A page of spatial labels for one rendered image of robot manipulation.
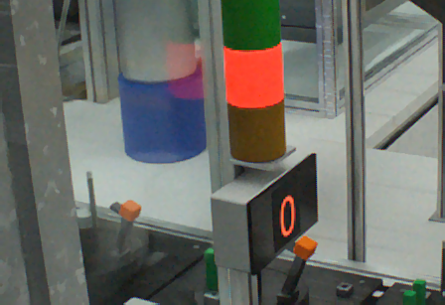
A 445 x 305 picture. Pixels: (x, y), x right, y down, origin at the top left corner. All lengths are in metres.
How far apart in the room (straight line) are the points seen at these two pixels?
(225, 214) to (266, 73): 0.13
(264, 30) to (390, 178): 1.02
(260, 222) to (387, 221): 0.82
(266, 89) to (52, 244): 0.72
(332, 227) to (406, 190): 0.18
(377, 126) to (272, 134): 1.20
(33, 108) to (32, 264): 0.03
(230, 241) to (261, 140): 0.09
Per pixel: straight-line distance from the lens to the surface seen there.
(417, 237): 1.71
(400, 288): 1.35
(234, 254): 0.97
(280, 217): 0.99
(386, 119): 2.18
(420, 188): 1.88
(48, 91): 0.22
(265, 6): 0.92
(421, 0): 1.35
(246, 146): 0.96
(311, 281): 1.37
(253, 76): 0.94
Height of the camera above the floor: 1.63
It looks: 19 degrees down
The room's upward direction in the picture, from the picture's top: 3 degrees counter-clockwise
